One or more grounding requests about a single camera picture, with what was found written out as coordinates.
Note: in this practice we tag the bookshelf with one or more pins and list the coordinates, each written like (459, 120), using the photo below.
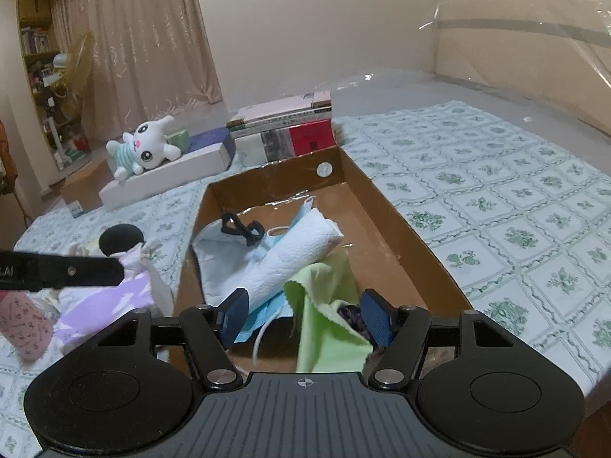
(36, 43)

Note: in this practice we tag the green cloth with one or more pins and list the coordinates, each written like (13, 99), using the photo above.
(324, 334)

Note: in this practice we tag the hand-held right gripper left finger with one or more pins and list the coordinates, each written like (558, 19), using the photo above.
(234, 317)

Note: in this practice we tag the white black-trimmed face mask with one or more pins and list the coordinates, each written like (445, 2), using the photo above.
(219, 267)

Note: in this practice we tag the white plush toy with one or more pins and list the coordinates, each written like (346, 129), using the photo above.
(148, 150)

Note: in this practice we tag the stack of books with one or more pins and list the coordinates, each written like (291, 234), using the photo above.
(286, 138)

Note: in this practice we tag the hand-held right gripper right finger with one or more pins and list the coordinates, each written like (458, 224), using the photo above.
(377, 317)

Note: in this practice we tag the blue face mask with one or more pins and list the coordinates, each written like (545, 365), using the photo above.
(267, 315)

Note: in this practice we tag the plastic wrapped headboard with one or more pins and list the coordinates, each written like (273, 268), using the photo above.
(525, 57)

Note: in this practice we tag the pink lidded cup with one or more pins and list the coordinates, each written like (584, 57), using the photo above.
(26, 327)

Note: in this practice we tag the purple tissue pack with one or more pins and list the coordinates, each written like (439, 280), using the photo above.
(95, 305)

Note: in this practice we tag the beige curtain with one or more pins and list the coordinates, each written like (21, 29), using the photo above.
(143, 33)

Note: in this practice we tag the cardboard tray box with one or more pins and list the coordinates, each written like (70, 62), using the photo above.
(382, 229)

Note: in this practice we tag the small brown cardboard box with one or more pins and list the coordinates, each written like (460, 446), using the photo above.
(86, 191)

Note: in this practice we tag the flat white box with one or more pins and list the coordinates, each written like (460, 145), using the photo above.
(167, 176)

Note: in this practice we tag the white cloth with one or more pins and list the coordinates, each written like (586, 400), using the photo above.
(296, 257)

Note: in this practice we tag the yellow standing fan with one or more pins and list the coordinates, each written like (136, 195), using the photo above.
(79, 71)

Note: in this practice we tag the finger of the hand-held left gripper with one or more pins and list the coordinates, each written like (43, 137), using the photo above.
(86, 269)
(121, 239)

